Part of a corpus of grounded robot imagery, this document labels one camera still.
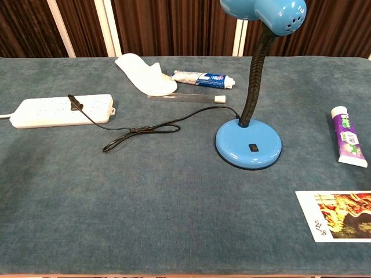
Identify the black lamp power cord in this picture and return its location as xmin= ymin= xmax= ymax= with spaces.
xmin=67 ymin=94 xmax=241 ymax=154

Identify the brown slatted partition panel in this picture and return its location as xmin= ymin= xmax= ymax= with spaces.
xmin=0 ymin=0 xmax=371 ymax=58

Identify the white disposable slipper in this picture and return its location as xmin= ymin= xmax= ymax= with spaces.
xmin=114 ymin=53 xmax=178 ymax=97

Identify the purple white toothpaste tube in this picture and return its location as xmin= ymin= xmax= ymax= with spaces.
xmin=331 ymin=105 xmax=369 ymax=169

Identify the blue grey tablecloth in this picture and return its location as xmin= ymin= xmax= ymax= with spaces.
xmin=0 ymin=55 xmax=371 ymax=276

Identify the blue gooseneck desk lamp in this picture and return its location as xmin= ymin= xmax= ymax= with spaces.
xmin=214 ymin=0 xmax=308 ymax=171

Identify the white bordered photo card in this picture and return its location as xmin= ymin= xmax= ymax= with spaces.
xmin=294 ymin=190 xmax=371 ymax=243

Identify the blue white toothpaste tube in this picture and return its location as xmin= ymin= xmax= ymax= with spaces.
xmin=170 ymin=69 xmax=236 ymax=90

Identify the white partition frame post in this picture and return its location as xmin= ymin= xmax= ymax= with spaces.
xmin=94 ymin=0 xmax=122 ymax=57
xmin=46 ymin=0 xmax=77 ymax=58
xmin=231 ymin=19 xmax=248 ymax=57

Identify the white power strip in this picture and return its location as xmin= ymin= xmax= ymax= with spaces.
xmin=9 ymin=93 xmax=116 ymax=129

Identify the clear tube with white cap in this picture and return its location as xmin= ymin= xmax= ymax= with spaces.
xmin=147 ymin=93 xmax=227 ymax=104

